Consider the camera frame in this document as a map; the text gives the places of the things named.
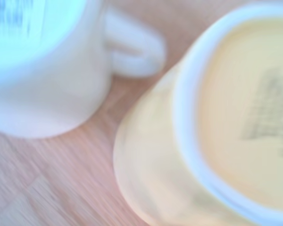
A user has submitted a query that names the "plain white mug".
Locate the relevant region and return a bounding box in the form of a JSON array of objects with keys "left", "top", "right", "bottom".
[{"left": 0, "top": 0, "right": 167, "bottom": 139}]

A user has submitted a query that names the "yellow ceramic mug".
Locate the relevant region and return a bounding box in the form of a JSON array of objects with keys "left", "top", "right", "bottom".
[{"left": 113, "top": 4, "right": 283, "bottom": 226}]

